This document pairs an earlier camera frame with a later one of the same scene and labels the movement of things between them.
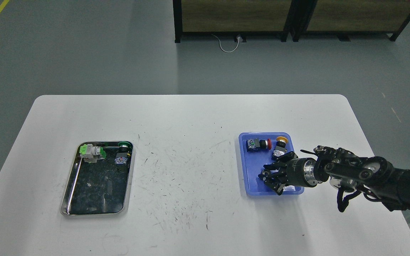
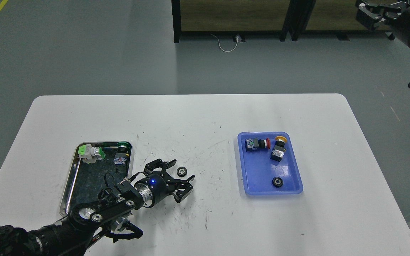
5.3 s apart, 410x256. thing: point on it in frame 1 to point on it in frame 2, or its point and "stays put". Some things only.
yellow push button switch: [280, 148] stays put
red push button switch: [255, 145] stays put
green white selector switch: [90, 154] stays put
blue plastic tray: [253, 162] stays put
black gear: [267, 172] to [181, 171]
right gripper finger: [275, 175] to [381, 4]
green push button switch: [121, 156] stays put
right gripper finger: [281, 161] to [366, 16]
